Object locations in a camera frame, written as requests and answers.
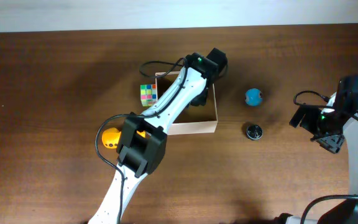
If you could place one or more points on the yellow toy animal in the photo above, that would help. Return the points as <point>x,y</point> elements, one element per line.
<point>110,138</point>

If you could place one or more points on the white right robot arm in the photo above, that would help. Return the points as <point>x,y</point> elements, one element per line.
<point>335,208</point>

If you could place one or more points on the round black tin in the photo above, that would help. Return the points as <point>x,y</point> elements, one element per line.
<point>254,132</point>

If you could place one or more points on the blue toy ball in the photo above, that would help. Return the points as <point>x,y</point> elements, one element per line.
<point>254,97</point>

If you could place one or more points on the pink cardboard box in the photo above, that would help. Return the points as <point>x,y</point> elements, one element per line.
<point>193,119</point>

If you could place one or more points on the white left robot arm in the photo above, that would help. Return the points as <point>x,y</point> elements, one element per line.
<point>143,140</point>

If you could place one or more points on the multicolour puzzle cube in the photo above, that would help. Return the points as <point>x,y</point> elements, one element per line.
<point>148,95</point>

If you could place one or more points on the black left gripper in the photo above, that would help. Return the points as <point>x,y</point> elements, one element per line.
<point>202,104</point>

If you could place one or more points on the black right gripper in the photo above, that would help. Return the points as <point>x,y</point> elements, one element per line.
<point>332,144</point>

